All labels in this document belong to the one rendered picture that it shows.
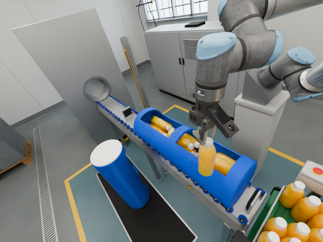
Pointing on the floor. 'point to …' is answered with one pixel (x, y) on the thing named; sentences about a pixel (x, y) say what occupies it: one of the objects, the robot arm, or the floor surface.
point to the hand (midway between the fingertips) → (207, 141)
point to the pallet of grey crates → (13, 148)
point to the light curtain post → (134, 70)
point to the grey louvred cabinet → (186, 62)
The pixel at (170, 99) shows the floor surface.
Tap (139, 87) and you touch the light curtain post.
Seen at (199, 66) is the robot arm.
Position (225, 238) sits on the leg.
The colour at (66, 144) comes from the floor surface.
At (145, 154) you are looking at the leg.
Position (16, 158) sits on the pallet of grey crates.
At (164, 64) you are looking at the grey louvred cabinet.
